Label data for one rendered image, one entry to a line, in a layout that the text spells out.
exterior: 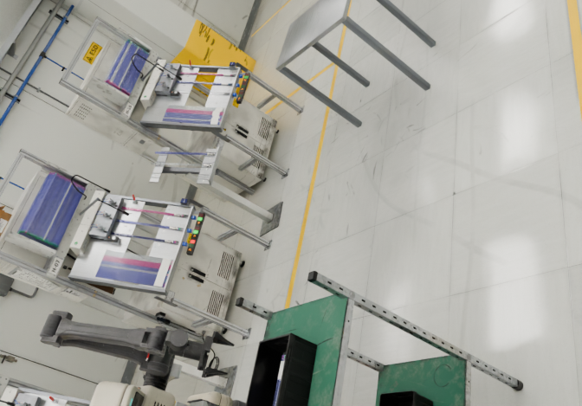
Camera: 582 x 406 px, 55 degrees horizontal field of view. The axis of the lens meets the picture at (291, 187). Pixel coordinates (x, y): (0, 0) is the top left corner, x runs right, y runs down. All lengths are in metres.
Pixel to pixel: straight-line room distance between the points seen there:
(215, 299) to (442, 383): 2.54
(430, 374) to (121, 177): 4.64
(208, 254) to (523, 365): 2.72
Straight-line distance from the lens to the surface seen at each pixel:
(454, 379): 2.27
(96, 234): 4.26
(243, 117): 5.27
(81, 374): 5.75
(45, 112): 6.36
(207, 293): 4.47
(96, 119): 5.11
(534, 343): 2.56
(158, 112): 4.94
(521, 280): 2.70
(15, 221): 4.43
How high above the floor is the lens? 2.05
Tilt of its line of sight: 26 degrees down
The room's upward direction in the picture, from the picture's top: 59 degrees counter-clockwise
